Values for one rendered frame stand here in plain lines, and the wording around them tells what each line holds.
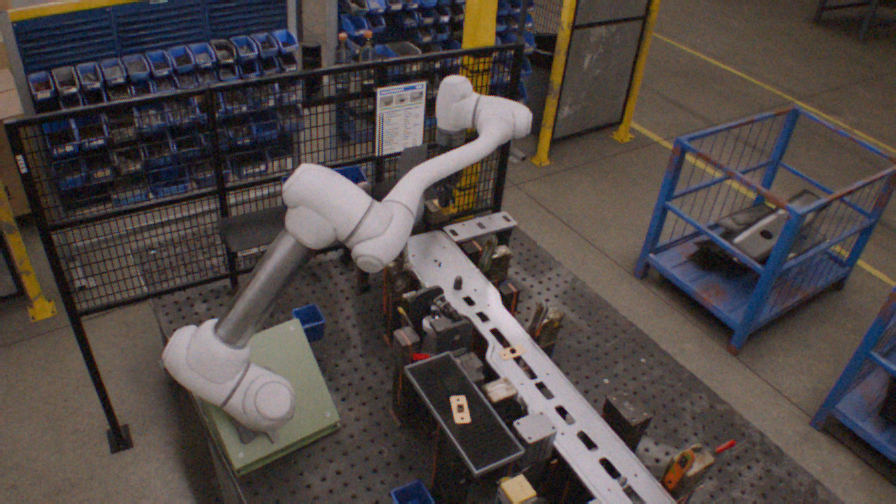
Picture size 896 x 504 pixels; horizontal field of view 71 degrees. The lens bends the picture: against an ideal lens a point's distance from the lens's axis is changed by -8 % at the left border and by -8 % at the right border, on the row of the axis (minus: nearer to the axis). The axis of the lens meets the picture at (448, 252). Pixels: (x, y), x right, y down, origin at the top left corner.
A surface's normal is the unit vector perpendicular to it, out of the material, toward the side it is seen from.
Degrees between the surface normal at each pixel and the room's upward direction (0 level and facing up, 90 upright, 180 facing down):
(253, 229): 0
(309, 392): 42
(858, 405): 0
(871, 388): 0
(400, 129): 90
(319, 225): 82
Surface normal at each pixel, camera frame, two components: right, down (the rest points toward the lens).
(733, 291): 0.08, -0.79
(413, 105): 0.49, 0.56
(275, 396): 0.54, -0.17
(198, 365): 0.00, 0.31
